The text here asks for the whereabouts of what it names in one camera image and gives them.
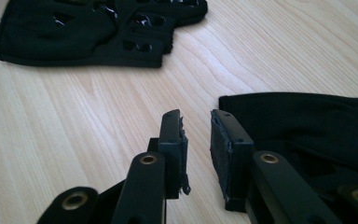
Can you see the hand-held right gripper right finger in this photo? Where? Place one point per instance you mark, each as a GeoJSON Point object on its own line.
{"type": "Point", "coordinates": [230, 161]}

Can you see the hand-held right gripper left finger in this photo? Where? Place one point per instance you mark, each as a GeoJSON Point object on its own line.
{"type": "Point", "coordinates": [171, 146]}

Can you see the black fingerless glove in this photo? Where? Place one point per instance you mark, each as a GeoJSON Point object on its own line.
{"type": "Point", "coordinates": [84, 34]}
{"type": "Point", "coordinates": [307, 130]}

